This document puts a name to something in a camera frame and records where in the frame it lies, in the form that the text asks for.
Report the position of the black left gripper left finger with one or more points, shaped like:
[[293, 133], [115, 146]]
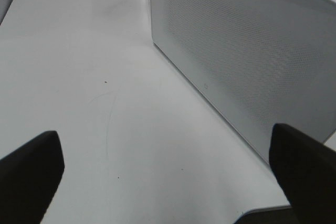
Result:
[[30, 176]]

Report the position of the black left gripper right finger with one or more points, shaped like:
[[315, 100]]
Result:
[[305, 170]]

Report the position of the white microwave door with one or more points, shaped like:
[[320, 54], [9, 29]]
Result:
[[257, 62]]

